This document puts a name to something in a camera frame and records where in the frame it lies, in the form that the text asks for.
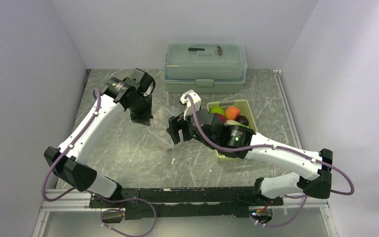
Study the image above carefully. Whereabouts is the clear dotted zip bag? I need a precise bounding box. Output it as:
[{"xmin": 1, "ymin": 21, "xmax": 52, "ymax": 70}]
[{"xmin": 146, "ymin": 104, "xmax": 175, "ymax": 154}]

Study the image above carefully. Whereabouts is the dark brown fruit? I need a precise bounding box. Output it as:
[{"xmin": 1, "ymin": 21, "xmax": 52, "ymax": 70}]
[{"xmin": 236, "ymin": 116, "xmax": 249, "ymax": 126}]

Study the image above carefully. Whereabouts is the pale green perforated basket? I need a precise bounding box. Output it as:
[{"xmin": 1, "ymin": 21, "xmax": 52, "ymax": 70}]
[{"xmin": 206, "ymin": 99, "xmax": 262, "ymax": 162}]

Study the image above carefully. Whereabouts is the green apple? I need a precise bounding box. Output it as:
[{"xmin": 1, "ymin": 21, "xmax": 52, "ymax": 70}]
[{"xmin": 210, "ymin": 106, "xmax": 225, "ymax": 116}]

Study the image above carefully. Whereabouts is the orange peach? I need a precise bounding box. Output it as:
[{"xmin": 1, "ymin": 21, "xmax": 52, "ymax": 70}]
[{"xmin": 225, "ymin": 106, "xmax": 241, "ymax": 120}]

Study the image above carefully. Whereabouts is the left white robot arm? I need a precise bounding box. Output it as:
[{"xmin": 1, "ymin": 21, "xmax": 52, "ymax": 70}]
[{"xmin": 44, "ymin": 68, "xmax": 156, "ymax": 207}]

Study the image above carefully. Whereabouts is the green cabbage leaf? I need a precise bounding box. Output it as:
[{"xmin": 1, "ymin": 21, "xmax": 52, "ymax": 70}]
[{"xmin": 225, "ymin": 120, "xmax": 243, "ymax": 126}]

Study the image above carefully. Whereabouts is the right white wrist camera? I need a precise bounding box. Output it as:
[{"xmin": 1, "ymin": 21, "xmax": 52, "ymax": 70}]
[{"xmin": 180, "ymin": 90, "xmax": 201, "ymax": 119}]

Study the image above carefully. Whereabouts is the aluminium rail frame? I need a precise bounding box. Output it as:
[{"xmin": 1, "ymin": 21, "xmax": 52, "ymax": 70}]
[{"xmin": 33, "ymin": 191, "xmax": 339, "ymax": 237}]

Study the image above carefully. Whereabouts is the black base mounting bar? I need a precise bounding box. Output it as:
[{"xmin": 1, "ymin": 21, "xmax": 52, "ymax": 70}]
[{"xmin": 89, "ymin": 187, "xmax": 283, "ymax": 220}]

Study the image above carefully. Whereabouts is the green plastic toolbox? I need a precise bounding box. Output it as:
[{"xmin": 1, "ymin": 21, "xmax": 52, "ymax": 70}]
[{"xmin": 163, "ymin": 42, "xmax": 247, "ymax": 94}]

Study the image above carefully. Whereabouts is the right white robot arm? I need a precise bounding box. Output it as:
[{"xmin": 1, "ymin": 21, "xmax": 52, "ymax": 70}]
[{"xmin": 167, "ymin": 110, "xmax": 333, "ymax": 205}]

